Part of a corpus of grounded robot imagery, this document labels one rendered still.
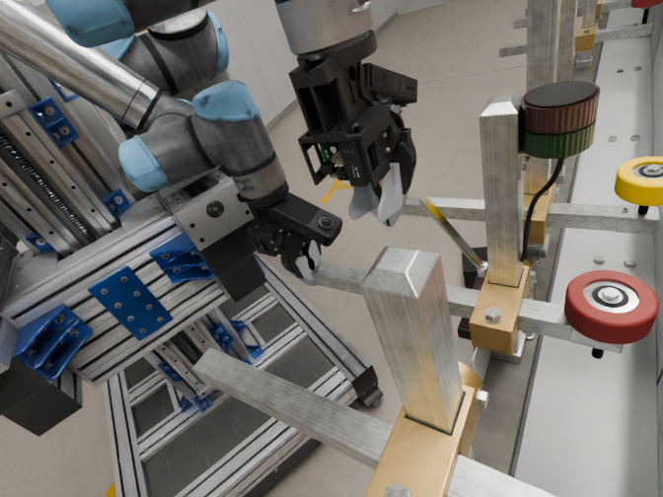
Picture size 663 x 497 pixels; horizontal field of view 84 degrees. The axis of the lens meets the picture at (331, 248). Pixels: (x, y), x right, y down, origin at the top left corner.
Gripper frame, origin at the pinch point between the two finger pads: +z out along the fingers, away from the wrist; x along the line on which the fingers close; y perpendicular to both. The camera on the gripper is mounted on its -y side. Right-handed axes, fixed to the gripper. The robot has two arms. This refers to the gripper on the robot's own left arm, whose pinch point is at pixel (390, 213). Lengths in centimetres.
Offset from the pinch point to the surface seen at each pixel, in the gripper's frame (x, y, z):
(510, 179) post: 12.9, -3.6, -2.7
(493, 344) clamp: 12.2, 3.6, 16.9
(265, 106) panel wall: -283, -266, 76
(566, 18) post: 12, -55, -5
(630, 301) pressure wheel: 24.7, -1.2, 10.1
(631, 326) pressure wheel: 24.9, 2.1, 10.2
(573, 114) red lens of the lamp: 18.0, -2.7, -9.8
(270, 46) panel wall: -288, -312, 30
